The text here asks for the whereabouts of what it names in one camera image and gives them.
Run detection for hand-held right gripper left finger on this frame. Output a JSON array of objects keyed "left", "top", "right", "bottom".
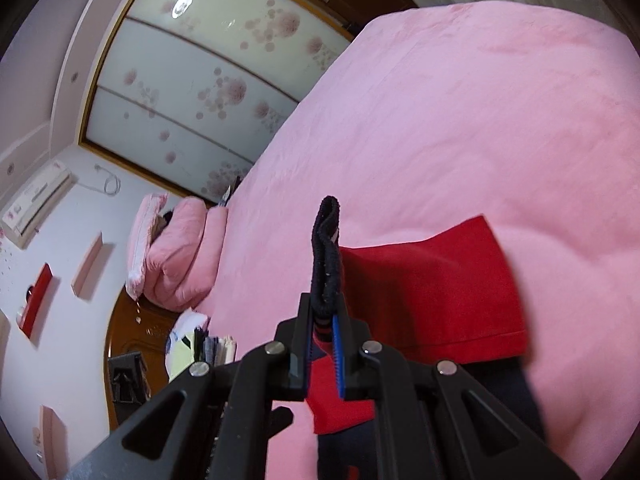
[{"left": 65, "top": 292, "right": 313, "bottom": 480}]

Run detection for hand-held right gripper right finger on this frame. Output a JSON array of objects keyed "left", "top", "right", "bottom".
[{"left": 330, "top": 305, "right": 581, "bottom": 480}]

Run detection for red and navy garment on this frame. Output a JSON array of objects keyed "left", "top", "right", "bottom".
[{"left": 305, "top": 195, "right": 546, "bottom": 480}]

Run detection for stack of folded clothes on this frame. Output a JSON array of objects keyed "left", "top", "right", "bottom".
[{"left": 165, "top": 310, "right": 238, "bottom": 381}]

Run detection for brown wooden headboard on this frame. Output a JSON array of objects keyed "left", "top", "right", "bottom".
[{"left": 102, "top": 285, "right": 216, "bottom": 431}]

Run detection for pink pillow with white ruffle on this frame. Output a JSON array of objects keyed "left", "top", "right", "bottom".
[{"left": 125, "top": 192, "right": 168, "bottom": 298}]

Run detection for folded pink quilt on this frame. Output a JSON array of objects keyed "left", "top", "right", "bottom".
[{"left": 145, "top": 197, "right": 231, "bottom": 311}]

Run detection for pink plush blanket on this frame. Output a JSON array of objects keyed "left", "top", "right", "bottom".
[{"left": 200, "top": 2, "right": 640, "bottom": 480}]

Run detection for wardrobe with floral sliding doors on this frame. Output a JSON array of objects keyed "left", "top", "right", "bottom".
[{"left": 77, "top": 0, "right": 416, "bottom": 206}]

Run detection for red wall shelf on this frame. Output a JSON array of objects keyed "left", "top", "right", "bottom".
[{"left": 17, "top": 262, "right": 53, "bottom": 336}]

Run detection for white air conditioner hose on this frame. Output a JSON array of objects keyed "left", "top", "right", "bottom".
[{"left": 94, "top": 162, "right": 122, "bottom": 196}]

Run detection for white wall air conditioner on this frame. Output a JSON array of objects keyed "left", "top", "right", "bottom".
[{"left": 0, "top": 160, "right": 76, "bottom": 248}]

